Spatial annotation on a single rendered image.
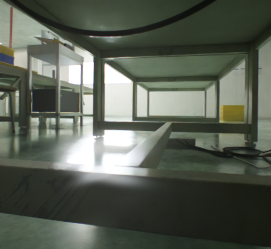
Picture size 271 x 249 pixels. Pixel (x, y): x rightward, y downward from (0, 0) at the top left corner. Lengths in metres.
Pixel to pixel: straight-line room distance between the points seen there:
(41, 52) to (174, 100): 5.56
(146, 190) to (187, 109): 7.46
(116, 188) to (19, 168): 0.14
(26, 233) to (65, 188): 0.20
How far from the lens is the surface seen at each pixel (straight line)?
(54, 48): 2.94
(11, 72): 2.94
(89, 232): 0.46
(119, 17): 1.21
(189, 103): 7.72
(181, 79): 3.06
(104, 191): 0.29
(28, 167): 0.34
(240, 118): 6.32
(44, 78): 3.43
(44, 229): 0.49
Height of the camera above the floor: 0.23
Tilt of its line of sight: 1 degrees down
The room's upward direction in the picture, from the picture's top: 1 degrees clockwise
